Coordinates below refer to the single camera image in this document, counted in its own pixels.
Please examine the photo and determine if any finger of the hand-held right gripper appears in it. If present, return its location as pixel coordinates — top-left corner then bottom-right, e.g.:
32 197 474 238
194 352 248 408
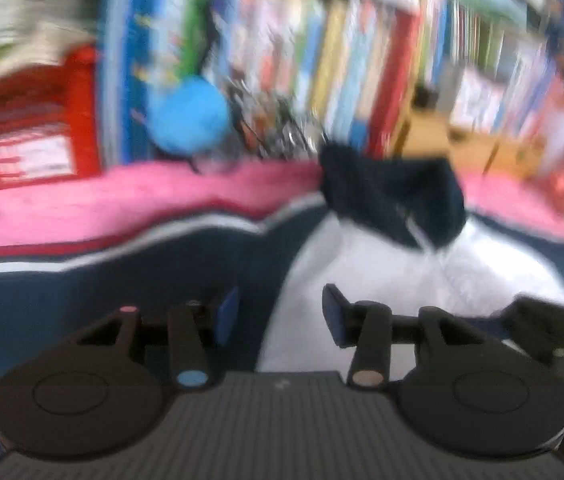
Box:
484 295 564 363

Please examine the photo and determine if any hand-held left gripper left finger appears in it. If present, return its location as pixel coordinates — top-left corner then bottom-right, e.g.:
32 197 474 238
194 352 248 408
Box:
76 287 241 390

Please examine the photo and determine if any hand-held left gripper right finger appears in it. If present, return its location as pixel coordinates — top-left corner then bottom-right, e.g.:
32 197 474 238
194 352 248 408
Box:
323 284 485 388

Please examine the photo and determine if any navy and white jacket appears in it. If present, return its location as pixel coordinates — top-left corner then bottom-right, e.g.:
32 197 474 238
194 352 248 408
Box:
0 142 564 461

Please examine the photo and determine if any pink blanket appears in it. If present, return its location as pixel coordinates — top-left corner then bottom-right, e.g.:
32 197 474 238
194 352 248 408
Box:
0 160 564 261

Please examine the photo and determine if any miniature bicycle model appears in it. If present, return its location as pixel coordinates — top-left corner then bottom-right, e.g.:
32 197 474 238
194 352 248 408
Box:
224 80 330 161

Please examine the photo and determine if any wooden drawer organizer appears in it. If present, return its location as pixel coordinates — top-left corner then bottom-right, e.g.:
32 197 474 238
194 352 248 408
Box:
394 110 553 181

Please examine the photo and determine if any blue pompom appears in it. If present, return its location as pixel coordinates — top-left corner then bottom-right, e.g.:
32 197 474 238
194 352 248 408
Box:
148 76 231 157

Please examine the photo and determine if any black power adapter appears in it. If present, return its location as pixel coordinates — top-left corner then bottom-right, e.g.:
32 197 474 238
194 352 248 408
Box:
413 86 439 112

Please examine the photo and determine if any red basket with round label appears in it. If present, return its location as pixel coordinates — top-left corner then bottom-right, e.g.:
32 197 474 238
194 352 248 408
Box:
0 46 103 193

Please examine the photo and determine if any row of books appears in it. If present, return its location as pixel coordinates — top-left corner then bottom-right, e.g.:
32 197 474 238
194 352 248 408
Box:
99 0 564 233

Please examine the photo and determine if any stack of books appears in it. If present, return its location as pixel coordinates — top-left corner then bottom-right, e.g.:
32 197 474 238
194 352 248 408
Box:
0 0 100 96

